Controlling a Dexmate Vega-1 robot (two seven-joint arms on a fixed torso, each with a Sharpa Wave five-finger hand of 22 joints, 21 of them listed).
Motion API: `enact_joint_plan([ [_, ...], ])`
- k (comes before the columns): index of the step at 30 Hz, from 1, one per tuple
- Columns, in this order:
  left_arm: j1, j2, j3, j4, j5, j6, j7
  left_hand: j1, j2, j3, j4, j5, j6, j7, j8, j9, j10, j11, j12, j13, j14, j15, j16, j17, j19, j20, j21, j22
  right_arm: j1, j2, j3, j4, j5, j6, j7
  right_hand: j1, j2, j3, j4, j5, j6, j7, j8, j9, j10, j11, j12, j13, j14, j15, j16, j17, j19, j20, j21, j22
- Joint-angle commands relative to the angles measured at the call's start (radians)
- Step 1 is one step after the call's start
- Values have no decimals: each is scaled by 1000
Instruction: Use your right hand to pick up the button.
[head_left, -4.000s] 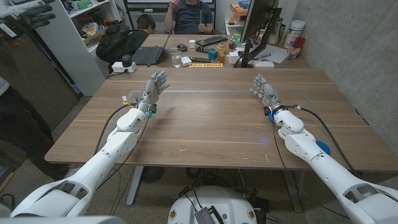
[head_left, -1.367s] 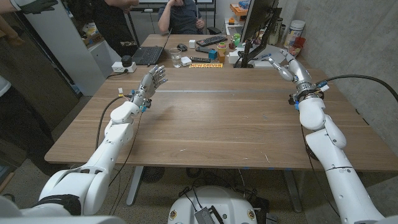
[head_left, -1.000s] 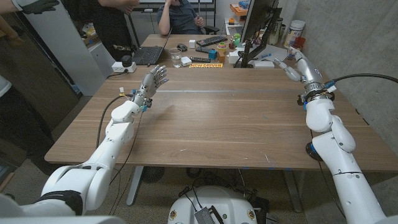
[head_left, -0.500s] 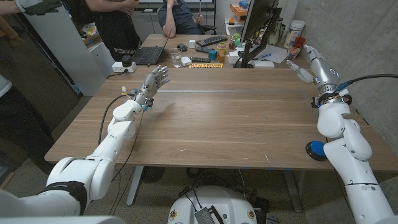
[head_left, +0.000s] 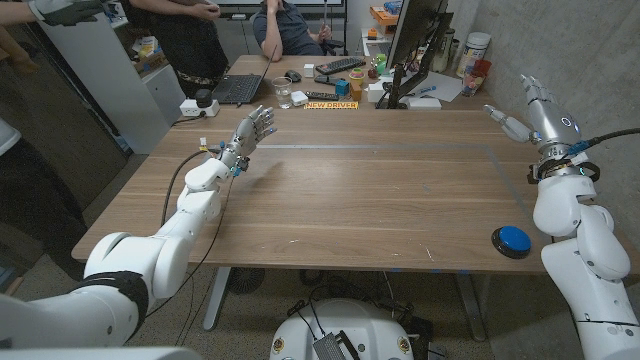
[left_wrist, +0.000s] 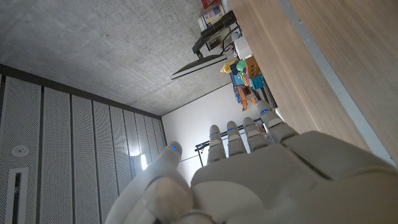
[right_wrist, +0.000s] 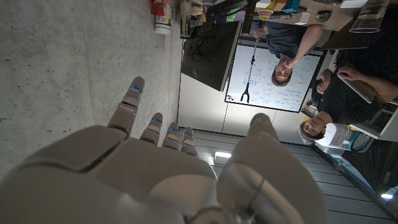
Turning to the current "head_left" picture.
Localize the black keyboard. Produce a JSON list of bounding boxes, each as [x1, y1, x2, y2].
[[314, 56, 367, 76]]

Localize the clear drinking glass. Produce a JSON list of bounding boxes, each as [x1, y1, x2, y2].
[[271, 76, 294, 110]]

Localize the grey table leg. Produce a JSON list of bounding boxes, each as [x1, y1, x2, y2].
[[454, 272, 487, 343], [202, 266, 232, 332]]

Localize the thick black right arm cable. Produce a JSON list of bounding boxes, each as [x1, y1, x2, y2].
[[569, 127, 640, 152]]

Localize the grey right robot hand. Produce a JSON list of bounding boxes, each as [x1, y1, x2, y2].
[[483, 74, 584, 152]]

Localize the black monitor on stand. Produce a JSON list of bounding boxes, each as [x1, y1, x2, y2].
[[384, 0, 454, 110]]

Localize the dark bottle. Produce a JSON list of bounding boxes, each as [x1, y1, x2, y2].
[[432, 28, 456, 74]]

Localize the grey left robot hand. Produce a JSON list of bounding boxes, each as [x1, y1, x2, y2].
[[218, 104, 278, 174]]

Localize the white power strip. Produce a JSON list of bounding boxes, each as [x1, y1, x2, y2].
[[178, 98, 221, 118]]

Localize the black floor fan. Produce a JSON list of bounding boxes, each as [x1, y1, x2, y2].
[[227, 267, 267, 295]]

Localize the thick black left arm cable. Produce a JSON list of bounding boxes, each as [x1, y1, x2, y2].
[[160, 148, 222, 226]]

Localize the silver laptop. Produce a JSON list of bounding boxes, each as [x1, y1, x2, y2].
[[360, 38, 396, 58]]

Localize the white cabinet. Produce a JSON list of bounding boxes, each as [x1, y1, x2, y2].
[[37, 9, 187, 155]]

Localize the person in dark trousers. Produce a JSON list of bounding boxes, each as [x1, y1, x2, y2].
[[0, 117, 89, 281]]

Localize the person forearm with dark glove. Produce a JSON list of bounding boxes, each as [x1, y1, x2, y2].
[[0, 0, 109, 27]]

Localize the white paper sheet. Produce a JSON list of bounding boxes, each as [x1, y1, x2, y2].
[[399, 71, 464, 104]]

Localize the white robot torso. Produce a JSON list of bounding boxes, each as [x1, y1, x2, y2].
[[0, 346, 204, 360]]

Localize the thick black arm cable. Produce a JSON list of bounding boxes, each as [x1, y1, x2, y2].
[[569, 127, 640, 152], [160, 148, 222, 226]]

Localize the yellow new driver sign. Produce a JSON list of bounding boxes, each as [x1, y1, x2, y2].
[[303, 101, 360, 111]]

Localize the blue button with black base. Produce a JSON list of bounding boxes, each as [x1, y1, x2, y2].
[[490, 225, 533, 260]]

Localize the cardboard box with items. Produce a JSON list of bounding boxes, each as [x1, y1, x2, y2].
[[131, 34, 169, 74]]

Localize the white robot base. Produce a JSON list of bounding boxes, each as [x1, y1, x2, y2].
[[269, 298, 416, 360]]

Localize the white canister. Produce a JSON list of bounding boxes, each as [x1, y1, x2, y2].
[[455, 31, 492, 79]]

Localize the flat white box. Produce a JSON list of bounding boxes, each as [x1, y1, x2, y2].
[[407, 96, 443, 111]]

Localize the black laptop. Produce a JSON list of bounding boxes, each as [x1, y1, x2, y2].
[[212, 44, 279, 106]]

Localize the white square box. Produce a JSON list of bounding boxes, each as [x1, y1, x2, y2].
[[366, 81, 389, 104]]

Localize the standing person in black clothes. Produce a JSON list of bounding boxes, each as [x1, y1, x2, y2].
[[119, 0, 231, 99]]

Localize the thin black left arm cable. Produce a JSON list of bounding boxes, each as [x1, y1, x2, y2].
[[144, 172, 236, 320]]

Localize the orange box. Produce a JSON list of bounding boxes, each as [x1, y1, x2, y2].
[[369, 4, 402, 26]]

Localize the seated person in dark shirt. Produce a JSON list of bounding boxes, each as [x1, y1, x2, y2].
[[252, 0, 334, 63]]

